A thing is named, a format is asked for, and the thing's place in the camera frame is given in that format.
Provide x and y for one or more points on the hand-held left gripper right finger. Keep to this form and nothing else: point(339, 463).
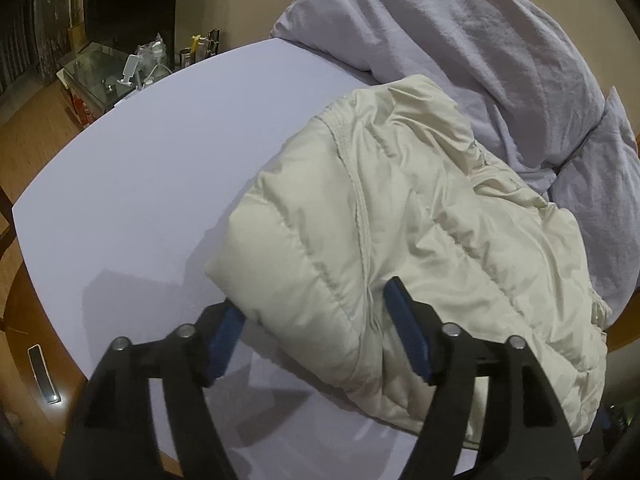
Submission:
point(407, 332)

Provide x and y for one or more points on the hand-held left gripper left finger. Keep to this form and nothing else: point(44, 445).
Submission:
point(225, 342)

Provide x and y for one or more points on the white puffer jacket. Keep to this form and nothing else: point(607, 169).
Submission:
point(410, 220)

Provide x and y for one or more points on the bed with lavender sheet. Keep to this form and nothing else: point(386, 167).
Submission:
point(150, 175)

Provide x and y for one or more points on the black phone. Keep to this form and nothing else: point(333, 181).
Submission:
point(43, 374)

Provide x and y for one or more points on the lavender pillow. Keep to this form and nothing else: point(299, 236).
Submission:
point(440, 30)
point(607, 200)

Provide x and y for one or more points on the red box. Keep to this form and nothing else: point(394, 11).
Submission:
point(81, 108)

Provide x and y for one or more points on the white phone stand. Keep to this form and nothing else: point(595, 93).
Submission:
point(129, 69)

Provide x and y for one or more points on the glass-topped bedside table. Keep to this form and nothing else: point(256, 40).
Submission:
point(92, 80)

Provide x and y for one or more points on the clear plastic bag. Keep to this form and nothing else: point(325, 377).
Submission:
point(150, 49)

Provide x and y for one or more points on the black television screen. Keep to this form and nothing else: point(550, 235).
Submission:
point(130, 5)

